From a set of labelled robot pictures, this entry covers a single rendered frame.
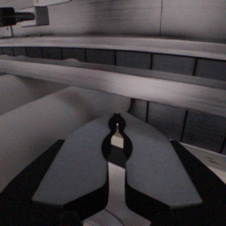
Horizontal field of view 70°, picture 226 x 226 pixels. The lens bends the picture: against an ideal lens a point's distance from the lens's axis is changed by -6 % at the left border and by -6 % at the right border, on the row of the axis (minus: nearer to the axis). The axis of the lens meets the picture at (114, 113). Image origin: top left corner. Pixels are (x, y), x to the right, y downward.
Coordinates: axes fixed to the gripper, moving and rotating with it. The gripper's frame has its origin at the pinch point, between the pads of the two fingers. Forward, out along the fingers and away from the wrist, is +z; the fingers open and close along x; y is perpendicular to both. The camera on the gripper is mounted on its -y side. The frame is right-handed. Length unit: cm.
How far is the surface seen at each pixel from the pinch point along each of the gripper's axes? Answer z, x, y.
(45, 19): 10.4, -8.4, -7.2
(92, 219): 6.1, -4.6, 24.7
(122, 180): 5.9, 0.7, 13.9
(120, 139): 2.1, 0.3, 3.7
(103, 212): 7.1, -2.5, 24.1
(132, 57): 5.5, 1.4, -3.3
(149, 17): 10.0, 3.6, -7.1
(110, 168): 6.9, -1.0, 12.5
